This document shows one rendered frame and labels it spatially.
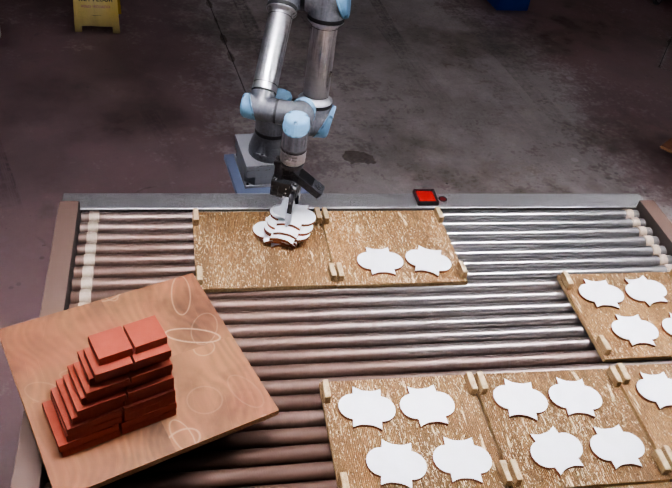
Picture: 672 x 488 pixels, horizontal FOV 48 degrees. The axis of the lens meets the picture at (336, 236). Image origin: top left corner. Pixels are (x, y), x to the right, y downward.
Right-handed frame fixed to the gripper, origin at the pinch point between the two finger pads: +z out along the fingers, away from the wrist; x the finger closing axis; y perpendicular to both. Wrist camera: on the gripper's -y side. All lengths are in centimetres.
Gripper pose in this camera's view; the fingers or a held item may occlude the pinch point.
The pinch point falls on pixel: (292, 214)
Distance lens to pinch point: 235.3
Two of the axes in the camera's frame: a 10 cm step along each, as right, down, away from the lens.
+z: -1.3, 7.6, 6.4
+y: -9.7, -2.2, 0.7
